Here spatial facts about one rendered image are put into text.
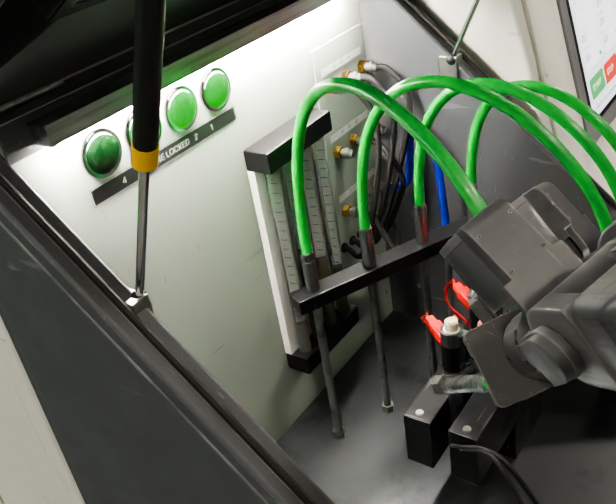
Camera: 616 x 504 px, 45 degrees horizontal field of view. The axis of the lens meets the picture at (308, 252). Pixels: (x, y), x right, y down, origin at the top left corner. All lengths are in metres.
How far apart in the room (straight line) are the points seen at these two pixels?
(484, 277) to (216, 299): 0.52
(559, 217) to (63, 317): 0.46
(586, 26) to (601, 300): 0.94
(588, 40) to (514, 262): 0.85
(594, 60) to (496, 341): 0.79
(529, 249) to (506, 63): 0.65
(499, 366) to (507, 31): 0.61
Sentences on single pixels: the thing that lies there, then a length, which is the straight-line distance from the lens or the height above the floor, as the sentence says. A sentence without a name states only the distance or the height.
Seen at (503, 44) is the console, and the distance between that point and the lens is 1.12.
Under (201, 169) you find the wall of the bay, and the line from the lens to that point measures 0.91.
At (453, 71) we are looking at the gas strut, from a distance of 1.11.
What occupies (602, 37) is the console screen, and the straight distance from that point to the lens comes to 1.38.
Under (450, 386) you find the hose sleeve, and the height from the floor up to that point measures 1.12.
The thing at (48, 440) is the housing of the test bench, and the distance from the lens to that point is 0.92.
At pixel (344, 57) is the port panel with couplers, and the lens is 1.13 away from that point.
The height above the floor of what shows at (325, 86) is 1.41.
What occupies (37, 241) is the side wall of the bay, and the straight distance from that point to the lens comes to 0.67.
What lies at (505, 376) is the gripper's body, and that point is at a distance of 0.62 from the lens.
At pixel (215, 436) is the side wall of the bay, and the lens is 0.64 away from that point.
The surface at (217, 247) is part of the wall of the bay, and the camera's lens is 0.95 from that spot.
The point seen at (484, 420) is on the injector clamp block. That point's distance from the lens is 0.96.
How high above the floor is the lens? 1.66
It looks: 31 degrees down
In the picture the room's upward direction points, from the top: 10 degrees counter-clockwise
